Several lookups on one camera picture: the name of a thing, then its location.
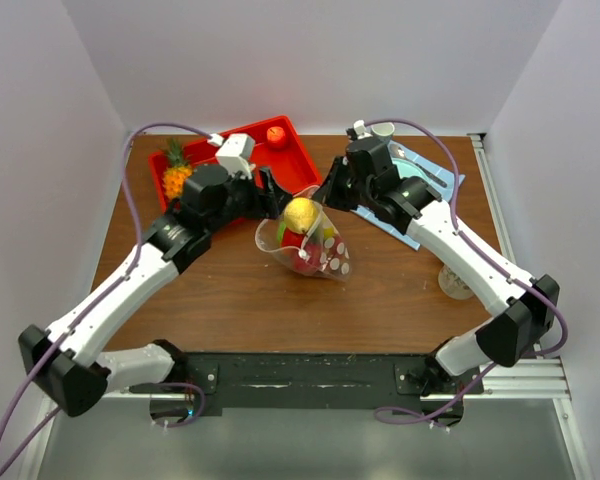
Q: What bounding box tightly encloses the green floral mug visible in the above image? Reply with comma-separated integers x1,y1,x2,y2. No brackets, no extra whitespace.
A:
438,264,474,301

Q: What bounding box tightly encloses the dark red toy apple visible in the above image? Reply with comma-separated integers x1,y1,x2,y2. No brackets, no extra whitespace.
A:
281,228,322,275

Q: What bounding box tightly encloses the small grey blue cup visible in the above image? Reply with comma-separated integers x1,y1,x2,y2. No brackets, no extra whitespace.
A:
370,122,395,143

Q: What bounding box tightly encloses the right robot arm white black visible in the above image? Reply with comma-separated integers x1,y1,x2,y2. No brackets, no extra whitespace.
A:
313,137,559,393

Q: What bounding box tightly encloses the red orange toy apple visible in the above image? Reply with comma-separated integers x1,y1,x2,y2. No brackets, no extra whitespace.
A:
266,126,288,150

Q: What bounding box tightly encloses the yellow toy lemon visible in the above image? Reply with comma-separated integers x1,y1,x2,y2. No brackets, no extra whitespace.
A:
282,197,319,235

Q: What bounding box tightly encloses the blue checked cloth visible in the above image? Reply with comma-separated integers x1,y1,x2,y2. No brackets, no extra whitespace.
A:
354,155,465,251

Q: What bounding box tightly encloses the cream and teal plate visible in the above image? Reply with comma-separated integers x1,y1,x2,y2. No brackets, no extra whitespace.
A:
391,157,428,181

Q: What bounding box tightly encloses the red plastic tray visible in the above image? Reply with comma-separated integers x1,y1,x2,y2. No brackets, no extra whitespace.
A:
148,115,322,212

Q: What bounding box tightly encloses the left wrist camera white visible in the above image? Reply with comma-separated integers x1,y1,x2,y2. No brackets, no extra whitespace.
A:
215,133,255,178

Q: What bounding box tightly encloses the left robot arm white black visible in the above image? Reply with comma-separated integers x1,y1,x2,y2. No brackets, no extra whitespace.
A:
18,164,292,417

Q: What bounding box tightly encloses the clear polka dot zip bag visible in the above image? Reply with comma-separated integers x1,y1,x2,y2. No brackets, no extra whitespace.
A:
254,185,353,281

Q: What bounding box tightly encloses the toy pineapple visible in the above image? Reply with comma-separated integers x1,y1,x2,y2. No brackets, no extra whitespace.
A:
162,138,193,201

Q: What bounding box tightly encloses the steel spoon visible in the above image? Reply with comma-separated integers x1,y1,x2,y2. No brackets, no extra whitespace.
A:
388,141,449,189

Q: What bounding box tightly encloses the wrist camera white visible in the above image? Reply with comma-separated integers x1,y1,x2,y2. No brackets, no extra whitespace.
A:
346,120,374,142
215,133,255,178

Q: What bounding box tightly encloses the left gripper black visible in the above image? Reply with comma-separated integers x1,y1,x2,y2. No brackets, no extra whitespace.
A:
206,164,292,235

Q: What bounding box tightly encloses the green custard apple toy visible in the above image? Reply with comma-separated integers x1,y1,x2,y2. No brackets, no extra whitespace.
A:
276,222,286,244

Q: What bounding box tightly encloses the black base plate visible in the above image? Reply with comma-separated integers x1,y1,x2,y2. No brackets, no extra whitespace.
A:
148,351,481,427

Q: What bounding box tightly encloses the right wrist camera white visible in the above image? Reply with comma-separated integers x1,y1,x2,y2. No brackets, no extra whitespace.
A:
346,120,374,142

